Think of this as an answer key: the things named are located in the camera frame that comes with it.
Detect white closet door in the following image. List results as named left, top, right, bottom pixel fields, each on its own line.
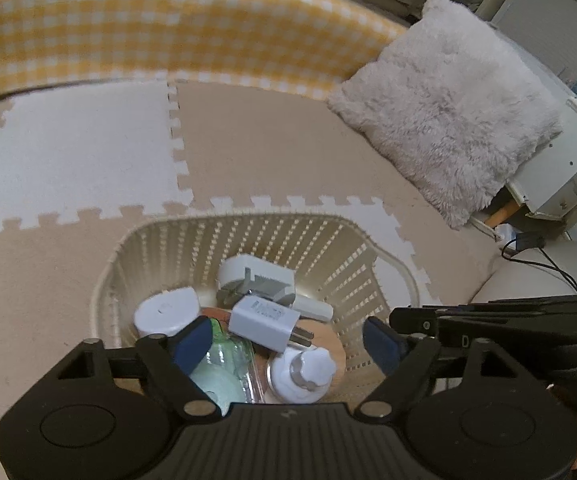
left=476, top=0, right=577, bottom=83

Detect white plug charger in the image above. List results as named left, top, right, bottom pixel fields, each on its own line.
left=227, top=295, right=315, bottom=354

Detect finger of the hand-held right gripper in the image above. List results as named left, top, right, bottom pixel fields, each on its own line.
left=389, top=304, right=469, bottom=341

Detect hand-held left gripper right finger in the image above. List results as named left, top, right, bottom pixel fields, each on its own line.
left=356, top=316, right=522, bottom=419

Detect cream plastic woven basket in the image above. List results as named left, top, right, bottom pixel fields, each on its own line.
left=90, top=212, right=422, bottom=406

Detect clear mint green plastic packet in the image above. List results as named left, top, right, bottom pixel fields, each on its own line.
left=188, top=332, right=265, bottom=407

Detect yellow checked cloth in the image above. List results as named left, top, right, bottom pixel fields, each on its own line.
left=0, top=0, right=410, bottom=107

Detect beige foam mat tile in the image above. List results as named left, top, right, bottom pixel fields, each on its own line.
left=170, top=80, right=500, bottom=306
left=0, top=210, right=169, bottom=461

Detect black cable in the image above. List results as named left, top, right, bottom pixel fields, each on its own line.
left=497, top=231, right=577, bottom=297

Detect white round device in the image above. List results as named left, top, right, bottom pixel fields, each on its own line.
left=133, top=286, right=202, bottom=337

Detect grey ribbed plastic oval base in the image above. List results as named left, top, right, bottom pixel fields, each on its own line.
left=217, top=254, right=335, bottom=322

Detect white flower-shaped knob bottle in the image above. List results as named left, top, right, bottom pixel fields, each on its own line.
left=267, top=346, right=338, bottom=404

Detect fluffy white pillow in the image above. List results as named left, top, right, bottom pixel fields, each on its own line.
left=325, top=0, right=565, bottom=231

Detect white side cabinet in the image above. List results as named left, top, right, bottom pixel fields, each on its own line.
left=483, top=94, right=577, bottom=230

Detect pale grey cushion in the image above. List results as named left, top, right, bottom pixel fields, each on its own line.
left=470, top=239, right=577, bottom=305

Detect round wooden disc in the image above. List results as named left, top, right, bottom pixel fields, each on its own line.
left=203, top=304, right=348, bottom=402

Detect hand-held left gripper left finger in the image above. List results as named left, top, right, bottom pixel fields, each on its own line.
left=56, top=315, right=229, bottom=419

